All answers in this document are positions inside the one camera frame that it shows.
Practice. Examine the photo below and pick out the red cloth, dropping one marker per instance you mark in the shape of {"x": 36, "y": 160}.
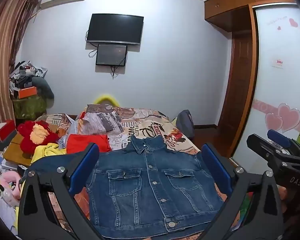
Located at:
{"x": 87, "y": 142}

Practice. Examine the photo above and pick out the pile of clutter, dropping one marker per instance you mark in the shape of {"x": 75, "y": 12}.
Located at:
{"x": 25, "y": 72}

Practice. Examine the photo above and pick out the yellow cloth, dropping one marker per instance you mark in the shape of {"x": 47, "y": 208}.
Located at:
{"x": 47, "y": 151}

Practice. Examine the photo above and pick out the cardboard box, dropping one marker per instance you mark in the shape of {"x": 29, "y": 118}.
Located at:
{"x": 15, "y": 152}

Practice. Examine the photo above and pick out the red plush toy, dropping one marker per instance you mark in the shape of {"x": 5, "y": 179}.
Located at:
{"x": 26, "y": 130}

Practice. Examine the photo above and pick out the wooden overhead cabinet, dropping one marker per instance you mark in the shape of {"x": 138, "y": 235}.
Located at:
{"x": 230, "y": 5}

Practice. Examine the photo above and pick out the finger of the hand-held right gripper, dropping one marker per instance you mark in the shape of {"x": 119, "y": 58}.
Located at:
{"x": 277, "y": 137}
{"x": 257, "y": 146}

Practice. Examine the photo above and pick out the orange box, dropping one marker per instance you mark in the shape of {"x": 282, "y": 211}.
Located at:
{"x": 27, "y": 92}

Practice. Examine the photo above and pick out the blue denim jacket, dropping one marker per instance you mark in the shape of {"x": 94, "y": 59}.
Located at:
{"x": 140, "y": 192}

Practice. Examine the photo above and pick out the small black wall monitor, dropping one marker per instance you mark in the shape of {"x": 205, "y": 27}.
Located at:
{"x": 111, "y": 54}

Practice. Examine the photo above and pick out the folded printed quilt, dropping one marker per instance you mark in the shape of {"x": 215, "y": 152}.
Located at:
{"x": 102, "y": 122}

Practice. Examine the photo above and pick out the red box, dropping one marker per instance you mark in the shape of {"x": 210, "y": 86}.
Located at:
{"x": 5, "y": 130}

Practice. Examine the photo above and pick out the pile of magazines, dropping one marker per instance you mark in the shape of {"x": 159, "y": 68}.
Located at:
{"x": 0, "y": 167}

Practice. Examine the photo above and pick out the brown striped curtain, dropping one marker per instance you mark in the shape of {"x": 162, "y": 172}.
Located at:
{"x": 5, "y": 55}

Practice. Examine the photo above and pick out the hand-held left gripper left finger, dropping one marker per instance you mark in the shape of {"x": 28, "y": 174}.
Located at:
{"x": 86, "y": 165}

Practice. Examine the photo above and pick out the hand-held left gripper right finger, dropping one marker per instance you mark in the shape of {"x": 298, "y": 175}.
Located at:
{"x": 216, "y": 167}

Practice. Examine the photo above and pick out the dark grey backpack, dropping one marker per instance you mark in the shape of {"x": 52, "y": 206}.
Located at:
{"x": 186, "y": 122}

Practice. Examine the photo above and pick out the pink plush toy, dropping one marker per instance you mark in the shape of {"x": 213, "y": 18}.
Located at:
{"x": 8, "y": 180}

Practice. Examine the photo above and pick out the black wall television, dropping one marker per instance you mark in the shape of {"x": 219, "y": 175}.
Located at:
{"x": 115, "y": 28}

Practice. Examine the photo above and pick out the grey cushion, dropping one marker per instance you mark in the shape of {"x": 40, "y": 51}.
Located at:
{"x": 43, "y": 87}

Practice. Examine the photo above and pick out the yellow plush object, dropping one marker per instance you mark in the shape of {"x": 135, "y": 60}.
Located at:
{"x": 106, "y": 97}

